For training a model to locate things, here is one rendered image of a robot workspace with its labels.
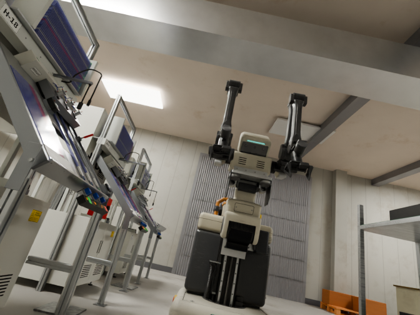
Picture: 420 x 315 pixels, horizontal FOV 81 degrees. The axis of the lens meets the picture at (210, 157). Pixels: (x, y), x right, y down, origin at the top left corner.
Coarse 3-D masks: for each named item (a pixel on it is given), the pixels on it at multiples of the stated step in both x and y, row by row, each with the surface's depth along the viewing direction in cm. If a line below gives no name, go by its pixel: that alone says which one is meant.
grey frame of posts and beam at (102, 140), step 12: (120, 96) 263; (108, 120) 252; (132, 132) 329; (96, 144) 241; (96, 156) 238; (72, 204) 219; (72, 216) 219; (60, 240) 208; (120, 240) 212; (132, 264) 272; (48, 276) 201; (108, 276) 202; (36, 288) 194; (108, 288) 201
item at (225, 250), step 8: (232, 224) 148; (240, 224) 148; (232, 232) 146; (240, 232) 145; (248, 232) 145; (264, 232) 159; (224, 240) 163; (232, 240) 148; (240, 240) 147; (248, 240) 146; (264, 240) 158; (224, 248) 161; (232, 248) 149; (240, 248) 149; (248, 248) 162; (256, 248) 156; (264, 248) 156; (232, 256) 159; (240, 256) 159
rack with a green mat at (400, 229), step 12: (360, 204) 181; (360, 216) 178; (360, 228) 174; (372, 228) 165; (384, 228) 158; (396, 228) 152; (408, 228) 147; (360, 240) 172; (408, 240) 175; (360, 252) 169; (360, 264) 166; (360, 276) 164; (360, 288) 161; (360, 300) 159; (360, 312) 156
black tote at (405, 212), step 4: (416, 204) 147; (400, 208) 159; (404, 208) 155; (408, 208) 152; (412, 208) 149; (416, 208) 147; (392, 212) 164; (396, 212) 161; (400, 212) 158; (404, 212) 155; (408, 212) 152; (412, 212) 149; (416, 212) 146; (392, 216) 164; (396, 216) 161; (400, 216) 157; (404, 216) 154; (408, 216) 151; (412, 216) 148
